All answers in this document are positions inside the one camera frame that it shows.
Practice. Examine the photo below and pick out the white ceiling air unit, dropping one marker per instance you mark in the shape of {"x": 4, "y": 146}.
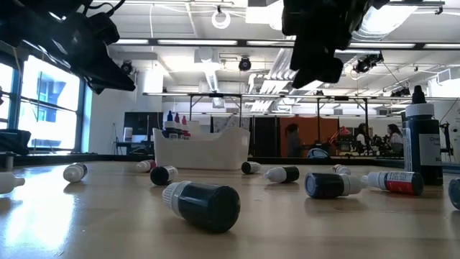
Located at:
{"x": 262, "y": 16}

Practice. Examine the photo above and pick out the small dark blue dropper bottle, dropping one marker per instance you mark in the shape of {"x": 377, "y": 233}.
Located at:
{"x": 325, "y": 185}

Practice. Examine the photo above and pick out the black background rig frame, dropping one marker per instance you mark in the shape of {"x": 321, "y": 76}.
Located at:
{"x": 215, "y": 95}
{"x": 341, "y": 98}

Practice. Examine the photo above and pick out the small red labelled dropper bottle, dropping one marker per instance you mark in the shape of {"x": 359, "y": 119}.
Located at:
{"x": 395, "y": 182}

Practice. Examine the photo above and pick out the black office chair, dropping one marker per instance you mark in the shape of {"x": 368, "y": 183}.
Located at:
{"x": 14, "y": 142}

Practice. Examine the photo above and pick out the black ceiling-mounted camera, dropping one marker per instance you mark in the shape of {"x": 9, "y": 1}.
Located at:
{"x": 244, "y": 64}
{"x": 366, "y": 64}
{"x": 126, "y": 67}

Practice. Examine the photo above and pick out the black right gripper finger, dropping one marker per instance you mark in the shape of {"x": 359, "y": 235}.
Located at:
{"x": 303, "y": 68}
{"x": 328, "y": 69}

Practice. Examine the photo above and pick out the black wall screen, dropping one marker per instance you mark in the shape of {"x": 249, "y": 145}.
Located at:
{"x": 143, "y": 122}

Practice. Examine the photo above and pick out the small dark green dropper bottle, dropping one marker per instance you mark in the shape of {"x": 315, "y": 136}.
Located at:
{"x": 9, "y": 181}

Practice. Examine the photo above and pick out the black tripod stand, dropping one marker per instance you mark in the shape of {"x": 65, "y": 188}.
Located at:
{"x": 446, "y": 136}

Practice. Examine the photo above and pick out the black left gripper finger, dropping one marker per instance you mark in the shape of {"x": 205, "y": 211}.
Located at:
{"x": 115, "y": 79}
{"x": 96, "y": 87}

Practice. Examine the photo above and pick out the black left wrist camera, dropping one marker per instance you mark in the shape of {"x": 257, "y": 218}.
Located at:
{"x": 102, "y": 30}

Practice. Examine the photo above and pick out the silver ventilation duct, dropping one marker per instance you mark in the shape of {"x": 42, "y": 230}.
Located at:
{"x": 395, "y": 18}

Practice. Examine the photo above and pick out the overhead LED light bar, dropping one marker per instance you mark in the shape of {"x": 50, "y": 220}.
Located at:
{"x": 197, "y": 42}

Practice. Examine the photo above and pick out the black aluminium table frame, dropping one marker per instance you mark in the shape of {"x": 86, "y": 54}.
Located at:
{"x": 108, "y": 158}

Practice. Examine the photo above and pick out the blue white dome object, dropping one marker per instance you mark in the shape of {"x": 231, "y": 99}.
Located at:
{"x": 318, "y": 153}

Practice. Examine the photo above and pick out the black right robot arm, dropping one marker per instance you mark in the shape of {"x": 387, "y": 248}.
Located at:
{"x": 359, "y": 9}

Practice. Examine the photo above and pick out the red desk lamp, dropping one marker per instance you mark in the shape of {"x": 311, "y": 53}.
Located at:
{"x": 339, "y": 131}

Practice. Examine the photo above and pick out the person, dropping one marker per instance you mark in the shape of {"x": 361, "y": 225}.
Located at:
{"x": 361, "y": 138}
{"x": 395, "y": 138}
{"x": 294, "y": 140}

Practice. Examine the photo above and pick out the orange partition panel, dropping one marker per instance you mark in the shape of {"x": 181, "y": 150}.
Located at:
{"x": 312, "y": 131}

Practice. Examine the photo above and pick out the large glass window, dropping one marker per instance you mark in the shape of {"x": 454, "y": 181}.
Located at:
{"x": 54, "y": 122}

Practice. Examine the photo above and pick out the large blue bottle black tip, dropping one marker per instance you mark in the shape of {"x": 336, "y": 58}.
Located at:
{"x": 426, "y": 144}

